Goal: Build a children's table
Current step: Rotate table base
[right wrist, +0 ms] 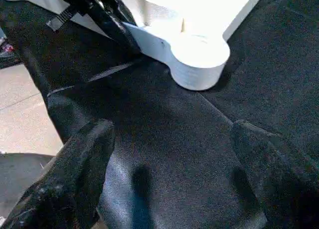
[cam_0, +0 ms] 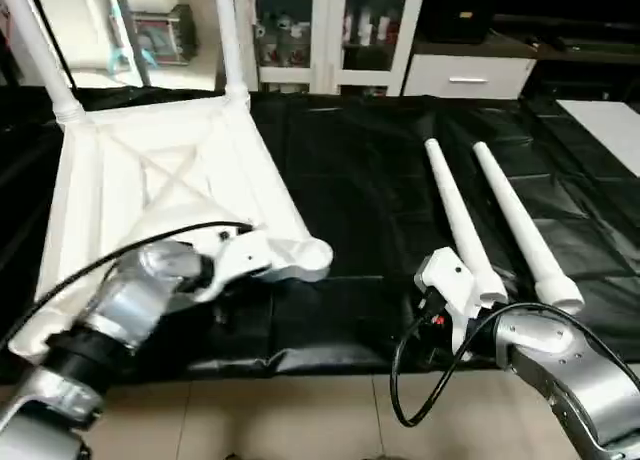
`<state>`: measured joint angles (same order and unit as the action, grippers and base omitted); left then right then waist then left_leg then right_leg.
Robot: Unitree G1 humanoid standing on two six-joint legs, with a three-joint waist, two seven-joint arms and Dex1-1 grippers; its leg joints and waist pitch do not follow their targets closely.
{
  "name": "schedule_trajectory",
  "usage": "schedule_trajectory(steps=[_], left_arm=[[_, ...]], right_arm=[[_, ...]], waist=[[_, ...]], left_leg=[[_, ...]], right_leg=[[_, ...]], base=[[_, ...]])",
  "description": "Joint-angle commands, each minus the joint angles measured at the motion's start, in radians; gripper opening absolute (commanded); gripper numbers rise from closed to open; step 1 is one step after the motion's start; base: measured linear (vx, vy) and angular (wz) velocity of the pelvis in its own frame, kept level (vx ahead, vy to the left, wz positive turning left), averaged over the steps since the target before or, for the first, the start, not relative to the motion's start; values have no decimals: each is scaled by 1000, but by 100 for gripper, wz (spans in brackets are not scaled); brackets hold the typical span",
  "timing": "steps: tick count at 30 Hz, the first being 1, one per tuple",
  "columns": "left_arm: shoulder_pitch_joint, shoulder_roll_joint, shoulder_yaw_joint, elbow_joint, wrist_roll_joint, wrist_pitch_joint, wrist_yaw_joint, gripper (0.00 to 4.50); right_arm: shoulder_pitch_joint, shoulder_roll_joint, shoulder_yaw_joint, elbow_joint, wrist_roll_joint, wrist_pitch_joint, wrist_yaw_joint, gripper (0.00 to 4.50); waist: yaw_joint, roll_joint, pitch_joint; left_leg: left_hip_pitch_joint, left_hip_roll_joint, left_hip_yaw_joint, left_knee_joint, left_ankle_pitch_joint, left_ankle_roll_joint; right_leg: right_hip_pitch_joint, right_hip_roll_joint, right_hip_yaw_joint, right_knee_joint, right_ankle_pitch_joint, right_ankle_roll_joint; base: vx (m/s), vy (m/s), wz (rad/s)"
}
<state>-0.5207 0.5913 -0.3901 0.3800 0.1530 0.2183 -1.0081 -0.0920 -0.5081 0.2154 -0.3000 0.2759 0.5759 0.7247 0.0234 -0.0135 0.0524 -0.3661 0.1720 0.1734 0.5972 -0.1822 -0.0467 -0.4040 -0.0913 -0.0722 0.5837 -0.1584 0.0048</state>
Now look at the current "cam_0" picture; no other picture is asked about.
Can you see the white plastic table leg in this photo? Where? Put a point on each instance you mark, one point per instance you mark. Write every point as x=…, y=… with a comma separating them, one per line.
x=455, y=215
x=40, y=50
x=520, y=220
x=230, y=40

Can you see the white plastic table top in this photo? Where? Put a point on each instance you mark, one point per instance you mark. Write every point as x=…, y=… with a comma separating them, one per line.
x=150, y=180

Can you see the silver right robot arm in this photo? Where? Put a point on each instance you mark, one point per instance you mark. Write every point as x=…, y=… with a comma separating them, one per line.
x=575, y=370

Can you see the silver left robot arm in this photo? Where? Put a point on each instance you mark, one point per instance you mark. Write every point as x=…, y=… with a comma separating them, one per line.
x=120, y=300

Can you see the black work mat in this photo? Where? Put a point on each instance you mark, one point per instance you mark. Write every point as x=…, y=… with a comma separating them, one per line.
x=380, y=180

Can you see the white drawer unit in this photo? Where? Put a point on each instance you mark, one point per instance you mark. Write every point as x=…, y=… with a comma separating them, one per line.
x=465, y=77

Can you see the blue grey floor appliance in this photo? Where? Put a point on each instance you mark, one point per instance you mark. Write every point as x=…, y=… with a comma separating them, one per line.
x=160, y=35

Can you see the white glass-door cabinet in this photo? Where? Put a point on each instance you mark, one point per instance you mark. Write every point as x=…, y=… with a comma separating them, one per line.
x=320, y=35

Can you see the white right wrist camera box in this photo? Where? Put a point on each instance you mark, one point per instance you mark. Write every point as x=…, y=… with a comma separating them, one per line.
x=448, y=280

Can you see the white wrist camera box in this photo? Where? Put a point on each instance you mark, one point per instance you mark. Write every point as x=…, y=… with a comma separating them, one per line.
x=448, y=280
x=240, y=255

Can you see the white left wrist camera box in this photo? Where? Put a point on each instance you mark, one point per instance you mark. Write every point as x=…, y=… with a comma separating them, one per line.
x=240, y=255

